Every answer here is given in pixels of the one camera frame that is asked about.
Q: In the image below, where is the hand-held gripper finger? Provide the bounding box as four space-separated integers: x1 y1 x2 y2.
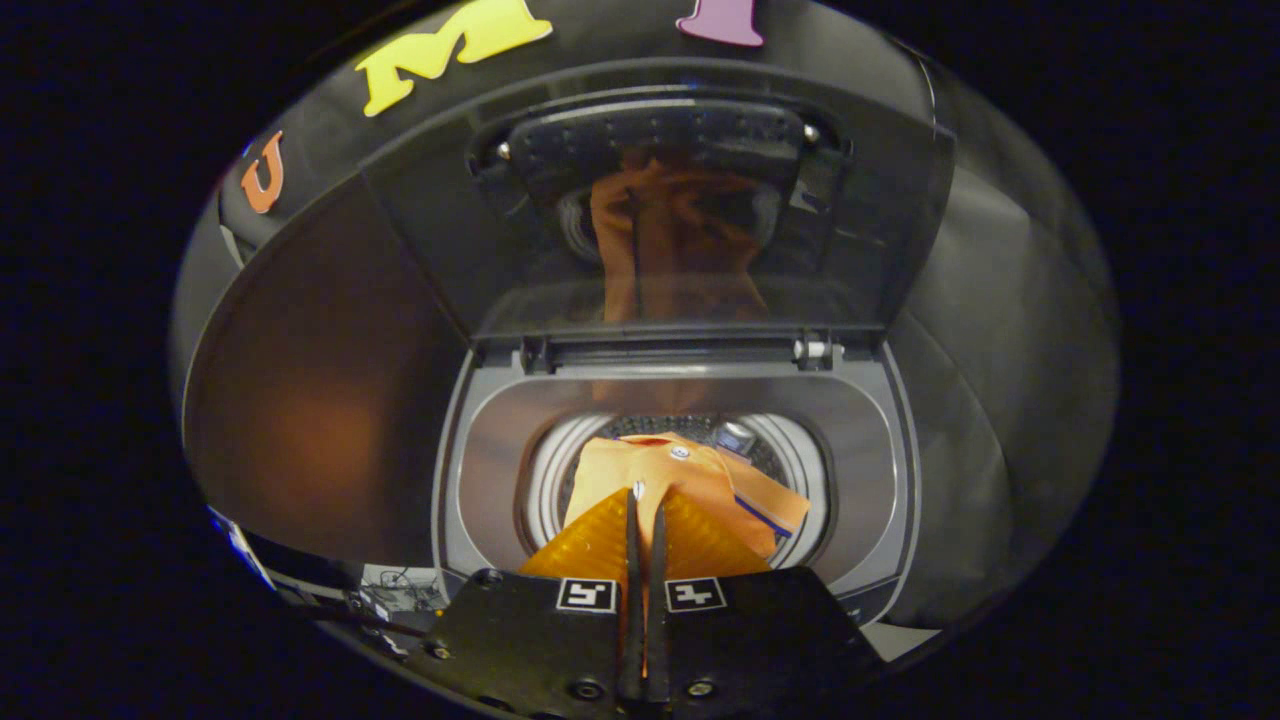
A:
645 488 886 716
425 488 644 716

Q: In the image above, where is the grey cabinet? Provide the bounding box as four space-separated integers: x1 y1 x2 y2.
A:
183 170 471 576

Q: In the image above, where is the dark washing machine lid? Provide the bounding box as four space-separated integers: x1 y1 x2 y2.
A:
358 85 956 346

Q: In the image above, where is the yellow polo shirt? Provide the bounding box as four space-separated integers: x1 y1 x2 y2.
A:
563 432 813 561

